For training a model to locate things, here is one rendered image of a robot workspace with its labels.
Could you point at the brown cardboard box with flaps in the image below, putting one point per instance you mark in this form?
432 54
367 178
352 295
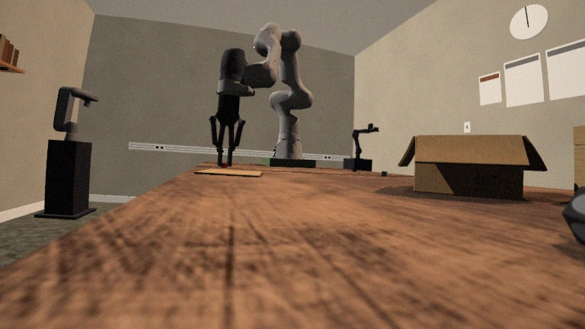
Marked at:
437 174

